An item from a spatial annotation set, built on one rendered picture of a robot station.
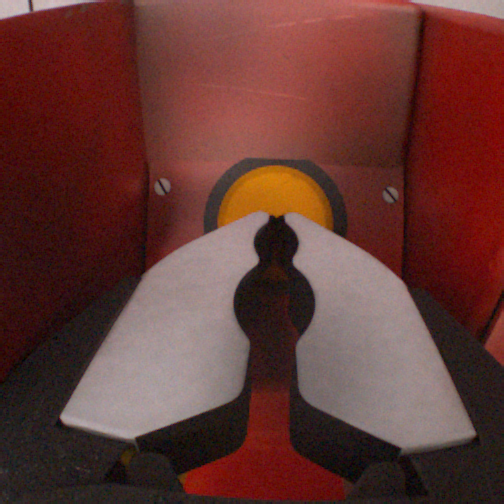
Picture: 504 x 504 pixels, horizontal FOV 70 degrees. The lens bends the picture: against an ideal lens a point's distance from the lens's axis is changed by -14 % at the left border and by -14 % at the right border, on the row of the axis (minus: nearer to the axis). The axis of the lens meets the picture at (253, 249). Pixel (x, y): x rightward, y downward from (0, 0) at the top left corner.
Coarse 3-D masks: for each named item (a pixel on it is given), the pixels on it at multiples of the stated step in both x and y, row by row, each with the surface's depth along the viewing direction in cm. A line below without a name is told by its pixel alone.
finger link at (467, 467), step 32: (416, 288) 8; (448, 320) 7; (448, 352) 7; (480, 352) 7; (480, 384) 6; (480, 416) 5; (448, 448) 5; (480, 448) 5; (416, 480) 5; (448, 480) 4; (480, 480) 4
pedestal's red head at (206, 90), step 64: (128, 0) 10; (192, 0) 11; (256, 0) 11; (320, 0) 11; (384, 0) 10; (0, 64) 5; (64, 64) 7; (128, 64) 11; (192, 64) 12; (256, 64) 12; (320, 64) 12; (384, 64) 11; (448, 64) 9; (0, 128) 6; (64, 128) 8; (128, 128) 12; (192, 128) 13; (256, 128) 13; (320, 128) 13; (384, 128) 13; (448, 128) 10; (0, 192) 6; (64, 192) 8; (128, 192) 12; (192, 192) 14; (384, 192) 14; (448, 192) 10; (0, 256) 6; (64, 256) 8; (128, 256) 13; (384, 256) 14; (448, 256) 10; (0, 320) 6; (64, 320) 8; (256, 320) 14; (0, 384) 6; (256, 384) 14
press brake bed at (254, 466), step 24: (264, 408) 27; (288, 408) 27; (264, 432) 26; (288, 432) 26; (240, 456) 24; (264, 456) 24; (288, 456) 24; (192, 480) 23; (216, 480) 23; (240, 480) 23; (264, 480) 23; (288, 480) 23; (312, 480) 23; (336, 480) 23
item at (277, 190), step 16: (256, 176) 13; (272, 176) 13; (288, 176) 13; (304, 176) 14; (240, 192) 13; (256, 192) 13; (272, 192) 13; (288, 192) 13; (304, 192) 13; (320, 192) 14; (224, 208) 14; (240, 208) 13; (256, 208) 13; (272, 208) 13; (288, 208) 13; (304, 208) 13; (320, 208) 13; (224, 224) 14; (320, 224) 13; (272, 272) 13
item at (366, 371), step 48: (288, 240) 11; (336, 240) 10; (336, 288) 8; (384, 288) 8; (336, 336) 7; (384, 336) 7; (336, 384) 6; (384, 384) 6; (432, 384) 6; (336, 432) 6; (384, 432) 5; (432, 432) 5
